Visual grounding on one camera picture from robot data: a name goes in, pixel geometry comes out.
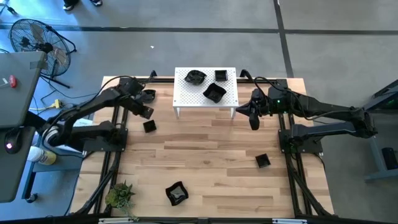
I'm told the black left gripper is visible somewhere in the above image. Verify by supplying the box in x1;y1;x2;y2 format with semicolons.
123;90;155;120

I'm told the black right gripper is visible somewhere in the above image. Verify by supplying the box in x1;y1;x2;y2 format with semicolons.
235;88;270;131

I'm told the black leaf-shaped mini plate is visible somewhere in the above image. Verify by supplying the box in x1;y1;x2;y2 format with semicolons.
143;89;157;104
184;70;208;86

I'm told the black small square mini plate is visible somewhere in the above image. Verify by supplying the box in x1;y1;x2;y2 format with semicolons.
214;70;229;82
255;153;271;169
142;119;157;134

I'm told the black wavy square mini plate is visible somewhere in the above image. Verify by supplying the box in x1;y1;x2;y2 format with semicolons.
202;82;228;104
165;181;190;207

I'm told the white perforated metal shelf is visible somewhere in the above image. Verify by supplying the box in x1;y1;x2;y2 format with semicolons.
172;67;239;119

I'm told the white paper sheet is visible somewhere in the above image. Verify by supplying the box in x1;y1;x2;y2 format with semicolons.
74;118;94;128

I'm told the small green potted plant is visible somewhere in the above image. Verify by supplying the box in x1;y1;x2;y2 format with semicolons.
104;181;137;218

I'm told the blue grey cart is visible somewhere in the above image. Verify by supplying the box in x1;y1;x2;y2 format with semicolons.
21;146;85;203

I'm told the black floor fan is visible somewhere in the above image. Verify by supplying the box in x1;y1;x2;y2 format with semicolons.
8;18;77;90

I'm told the white and yellow bottle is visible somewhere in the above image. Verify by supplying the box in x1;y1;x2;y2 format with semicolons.
27;145;57;166

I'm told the person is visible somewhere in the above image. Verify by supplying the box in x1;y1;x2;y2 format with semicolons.
62;0;103;12

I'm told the black computer mouse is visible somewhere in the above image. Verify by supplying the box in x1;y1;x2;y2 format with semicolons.
3;127;23;155

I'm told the grey metal cart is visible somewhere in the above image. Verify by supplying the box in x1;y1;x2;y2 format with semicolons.
341;79;398;183

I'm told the black device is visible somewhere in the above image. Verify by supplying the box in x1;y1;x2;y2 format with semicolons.
381;147;398;170

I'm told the office chair base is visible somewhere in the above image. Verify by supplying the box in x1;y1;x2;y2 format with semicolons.
0;0;18;16

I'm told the dark grey lower desk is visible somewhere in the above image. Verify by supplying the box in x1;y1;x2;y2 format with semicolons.
0;126;37;203

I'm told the black aluminium table frame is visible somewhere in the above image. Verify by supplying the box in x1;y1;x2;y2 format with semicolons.
73;70;335;218

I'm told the silver metal bracket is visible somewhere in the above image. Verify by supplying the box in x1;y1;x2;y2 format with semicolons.
98;217;134;224
272;218;308;224

